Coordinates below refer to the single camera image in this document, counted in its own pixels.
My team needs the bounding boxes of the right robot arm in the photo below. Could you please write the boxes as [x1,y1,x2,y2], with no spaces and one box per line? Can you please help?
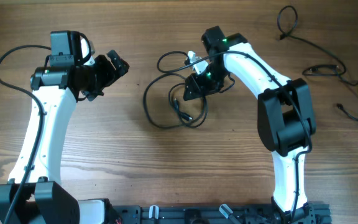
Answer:
[183,26,316,223]

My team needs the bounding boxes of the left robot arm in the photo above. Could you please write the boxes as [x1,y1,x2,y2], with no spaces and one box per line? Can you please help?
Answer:
[0,30,129,224]

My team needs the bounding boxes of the black USB cable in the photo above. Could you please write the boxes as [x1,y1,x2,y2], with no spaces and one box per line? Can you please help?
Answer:
[142,72,209,130]

